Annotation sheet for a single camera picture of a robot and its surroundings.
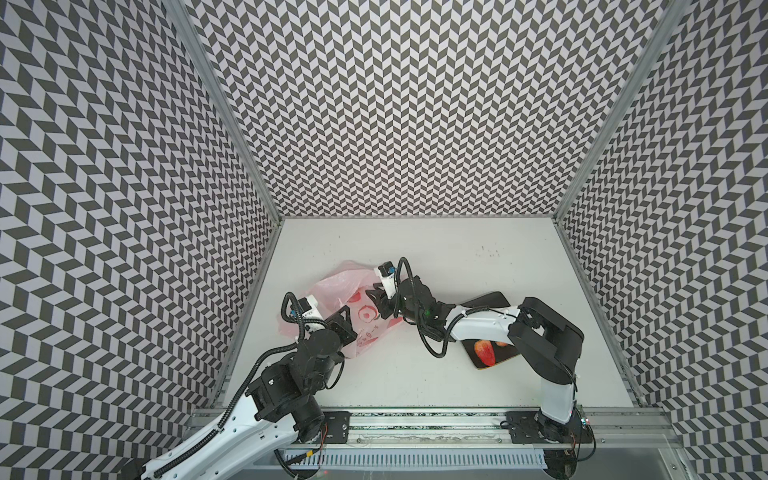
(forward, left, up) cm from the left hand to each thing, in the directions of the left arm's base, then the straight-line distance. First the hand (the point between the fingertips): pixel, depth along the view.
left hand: (352, 310), depth 72 cm
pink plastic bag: (+12, +3, -8) cm, 15 cm away
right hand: (+9, -3, -9) cm, 13 cm away
